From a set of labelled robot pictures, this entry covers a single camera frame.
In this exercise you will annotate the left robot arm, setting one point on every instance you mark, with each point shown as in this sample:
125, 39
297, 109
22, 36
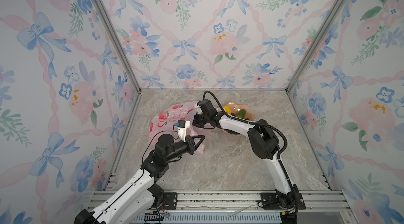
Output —
135, 179

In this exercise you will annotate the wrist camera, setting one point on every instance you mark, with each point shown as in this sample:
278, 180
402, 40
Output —
198, 108
182, 127

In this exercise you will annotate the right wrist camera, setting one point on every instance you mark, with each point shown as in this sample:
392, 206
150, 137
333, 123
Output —
198, 108

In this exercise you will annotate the pink fruit plate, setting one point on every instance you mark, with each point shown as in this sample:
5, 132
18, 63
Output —
229, 123

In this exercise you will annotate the corner aluminium post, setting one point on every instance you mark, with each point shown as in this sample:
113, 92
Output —
108, 25
321, 34

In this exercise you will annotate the left corner aluminium post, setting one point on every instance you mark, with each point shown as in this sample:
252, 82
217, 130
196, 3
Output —
108, 25

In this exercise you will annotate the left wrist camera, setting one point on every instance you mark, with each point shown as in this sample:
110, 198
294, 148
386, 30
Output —
182, 127

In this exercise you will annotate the pink plastic bag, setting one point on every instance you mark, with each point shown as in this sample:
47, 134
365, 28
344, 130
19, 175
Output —
171, 115

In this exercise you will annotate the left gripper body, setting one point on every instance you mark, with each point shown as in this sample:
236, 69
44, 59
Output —
190, 148

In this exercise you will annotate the right corner aluminium post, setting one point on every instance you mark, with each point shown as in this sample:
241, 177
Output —
321, 34

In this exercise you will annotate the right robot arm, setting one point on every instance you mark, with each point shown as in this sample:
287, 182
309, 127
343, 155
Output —
267, 143

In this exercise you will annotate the yellow bell pepper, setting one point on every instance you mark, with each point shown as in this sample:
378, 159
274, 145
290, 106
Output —
227, 109

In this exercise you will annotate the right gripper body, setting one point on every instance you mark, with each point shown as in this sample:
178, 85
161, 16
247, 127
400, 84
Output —
199, 119

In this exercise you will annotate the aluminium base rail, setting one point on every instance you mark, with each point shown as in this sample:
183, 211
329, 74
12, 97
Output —
238, 207

